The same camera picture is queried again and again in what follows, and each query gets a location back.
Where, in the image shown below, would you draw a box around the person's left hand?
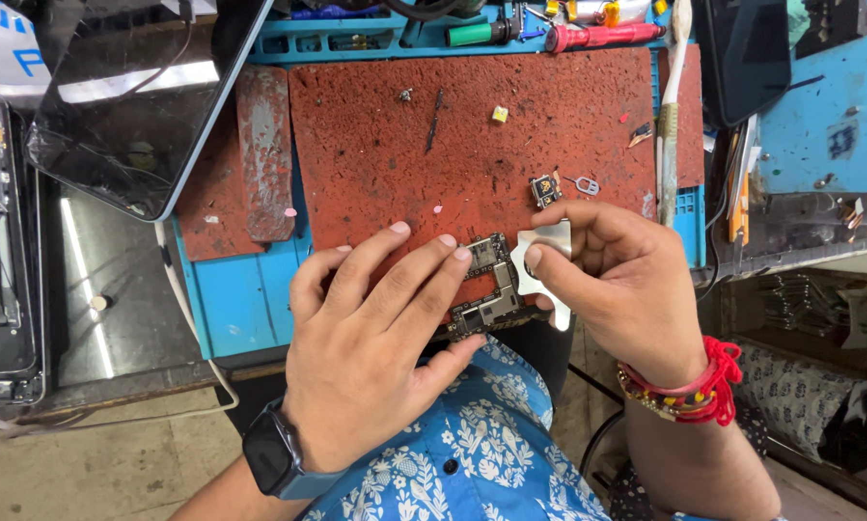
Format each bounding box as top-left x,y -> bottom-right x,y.
283,220 -> 488,475

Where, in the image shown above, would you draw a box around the person's right hand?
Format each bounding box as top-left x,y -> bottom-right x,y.
523,200 -> 709,388

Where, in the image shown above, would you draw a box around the thin metal opening plate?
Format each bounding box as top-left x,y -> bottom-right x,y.
509,219 -> 574,333

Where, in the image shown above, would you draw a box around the phone motherboard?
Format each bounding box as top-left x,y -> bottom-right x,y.
444,232 -> 551,342

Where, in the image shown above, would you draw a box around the dark smartwatch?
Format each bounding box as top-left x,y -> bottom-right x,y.
242,398 -> 349,501

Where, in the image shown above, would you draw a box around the blue repair work mat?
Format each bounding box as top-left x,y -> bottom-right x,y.
173,0 -> 708,360

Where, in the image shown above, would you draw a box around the blue floral shirt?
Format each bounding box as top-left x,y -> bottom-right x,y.
299,336 -> 612,521

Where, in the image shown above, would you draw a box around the white toothbrush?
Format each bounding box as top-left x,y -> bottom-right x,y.
655,0 -> 694,230

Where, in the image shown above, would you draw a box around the drawer with metal tools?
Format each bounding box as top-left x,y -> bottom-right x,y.
721,268 -> 867,364

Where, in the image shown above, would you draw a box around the patterned cloth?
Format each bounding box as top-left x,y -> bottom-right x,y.
736,346 -> 867,462

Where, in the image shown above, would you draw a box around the large red rubber mat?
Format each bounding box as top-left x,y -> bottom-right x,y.
289,47 -> 659,290

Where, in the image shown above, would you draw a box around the worn red mat strip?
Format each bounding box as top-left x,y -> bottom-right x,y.
235,65 -> 297,243

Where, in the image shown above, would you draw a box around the small copper parts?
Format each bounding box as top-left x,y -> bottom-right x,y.
838,196 -> 866,232

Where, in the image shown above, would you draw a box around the thin black strip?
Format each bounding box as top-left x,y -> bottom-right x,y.
425,87 -> 445,155

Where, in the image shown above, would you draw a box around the yellow tipped tool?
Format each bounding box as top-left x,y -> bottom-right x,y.
545,0 -> 670,28

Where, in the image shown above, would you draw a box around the dark tablet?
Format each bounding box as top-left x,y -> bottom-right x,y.
24,0 -> 275,222

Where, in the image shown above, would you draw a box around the gold beaded bracelet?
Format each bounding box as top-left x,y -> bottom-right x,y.
616,362 -> 716,424

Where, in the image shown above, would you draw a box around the red thread bracelet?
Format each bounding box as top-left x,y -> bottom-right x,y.
619,335 -> 744,427

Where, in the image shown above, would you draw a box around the small camera module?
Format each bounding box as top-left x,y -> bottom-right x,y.
529,173 -> 564,210

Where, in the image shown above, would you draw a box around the orange handled tool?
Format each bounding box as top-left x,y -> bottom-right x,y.
726,116 -> 760,247

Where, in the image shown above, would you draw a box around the black cable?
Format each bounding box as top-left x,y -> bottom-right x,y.
568,362 -> 627,479

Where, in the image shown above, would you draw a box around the red handled screwdriver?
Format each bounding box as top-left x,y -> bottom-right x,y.
545,22 -> 666,55

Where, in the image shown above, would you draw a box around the green handled tool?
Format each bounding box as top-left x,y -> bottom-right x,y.
445,18 -> 522,49

